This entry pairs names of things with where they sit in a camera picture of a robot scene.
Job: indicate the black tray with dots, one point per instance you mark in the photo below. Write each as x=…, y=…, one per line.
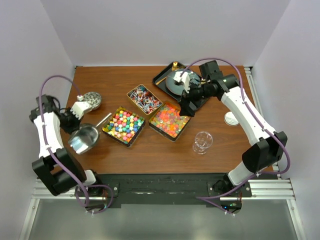
x=160, y=79

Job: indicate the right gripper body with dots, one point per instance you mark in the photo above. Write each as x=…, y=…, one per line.
x=197, y=93

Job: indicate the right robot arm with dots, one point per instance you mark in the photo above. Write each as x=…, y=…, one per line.
x=266, y=144

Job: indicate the gold spoon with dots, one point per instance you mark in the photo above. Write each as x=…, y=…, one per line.
x=174, y=66

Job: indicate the clear glass jar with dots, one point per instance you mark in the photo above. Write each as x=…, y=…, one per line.
x=202, y=142

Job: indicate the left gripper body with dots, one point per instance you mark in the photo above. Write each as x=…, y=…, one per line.
x=69, y=121

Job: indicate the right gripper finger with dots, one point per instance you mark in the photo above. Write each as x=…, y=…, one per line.
x=184, y=107
x=193, y=107

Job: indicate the patterned small bowl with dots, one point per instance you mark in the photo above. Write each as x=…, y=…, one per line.
x=93, y=98

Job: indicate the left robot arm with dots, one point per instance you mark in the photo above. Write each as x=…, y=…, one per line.
x=56, y=167

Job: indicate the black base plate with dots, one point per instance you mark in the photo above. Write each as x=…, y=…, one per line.
x=209, y=189

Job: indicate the blue-grey plate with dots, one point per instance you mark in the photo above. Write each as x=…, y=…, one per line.
x=177, y=88

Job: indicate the tin of star candies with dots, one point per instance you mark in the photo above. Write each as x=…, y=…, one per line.
x=124, y=126

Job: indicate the silver jar lid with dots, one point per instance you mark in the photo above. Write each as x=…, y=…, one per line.
x=230, y=119

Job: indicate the metal scoop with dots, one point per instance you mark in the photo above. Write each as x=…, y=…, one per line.
x=87, y=136

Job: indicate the tin of gummy candies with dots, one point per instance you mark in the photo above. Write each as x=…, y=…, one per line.
x=168, y=122

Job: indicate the tin of lollipops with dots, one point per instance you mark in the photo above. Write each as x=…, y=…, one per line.
x=144, y=100

